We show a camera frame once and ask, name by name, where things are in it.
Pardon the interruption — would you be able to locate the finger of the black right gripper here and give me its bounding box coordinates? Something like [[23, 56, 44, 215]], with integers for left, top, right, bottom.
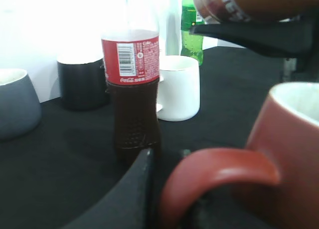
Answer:
[[189, 21, 314, 58]]

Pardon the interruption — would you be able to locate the white ceramic mug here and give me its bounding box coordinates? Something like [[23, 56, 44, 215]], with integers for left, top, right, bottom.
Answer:
[[157, 55, 200, 122]]

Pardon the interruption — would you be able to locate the black mug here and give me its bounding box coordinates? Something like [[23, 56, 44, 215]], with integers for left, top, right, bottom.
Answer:
[[57, 59, 110, 111]]

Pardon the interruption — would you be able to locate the green sprite bottle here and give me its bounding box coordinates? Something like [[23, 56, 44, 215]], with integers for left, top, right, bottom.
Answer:
[[180, 0, 204, 65]]

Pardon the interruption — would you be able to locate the red ceramic mug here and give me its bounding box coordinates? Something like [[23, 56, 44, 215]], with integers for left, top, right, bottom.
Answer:
[[159, 82, 319, 229]]

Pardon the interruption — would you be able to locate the cola bottle red label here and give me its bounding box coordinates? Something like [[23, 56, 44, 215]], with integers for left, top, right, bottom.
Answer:
[[102, 0, 160, 164]]

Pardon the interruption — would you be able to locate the grey blue mug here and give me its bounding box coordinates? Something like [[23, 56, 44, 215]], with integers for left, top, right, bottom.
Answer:
[[0, 68, 42, 141]]

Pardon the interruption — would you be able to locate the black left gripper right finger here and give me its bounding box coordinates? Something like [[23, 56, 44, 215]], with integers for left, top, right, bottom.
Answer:
[[181, 185, 239, 229]]

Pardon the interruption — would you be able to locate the brown Nescafe coffee bottle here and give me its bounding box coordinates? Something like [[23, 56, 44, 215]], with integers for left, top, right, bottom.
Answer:
[[194, 0, 319, 23]]

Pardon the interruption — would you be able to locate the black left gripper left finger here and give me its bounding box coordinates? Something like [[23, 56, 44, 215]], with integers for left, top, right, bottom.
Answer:
[[64, 148, 155, 229]]

